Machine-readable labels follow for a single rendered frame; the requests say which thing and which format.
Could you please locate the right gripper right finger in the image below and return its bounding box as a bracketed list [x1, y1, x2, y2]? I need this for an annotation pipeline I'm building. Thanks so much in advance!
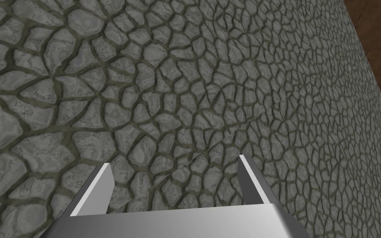
[237, 154, 276, 206]

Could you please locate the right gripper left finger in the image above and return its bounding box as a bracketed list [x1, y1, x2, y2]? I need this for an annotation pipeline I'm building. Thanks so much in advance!
[61, 162, 115, 217]

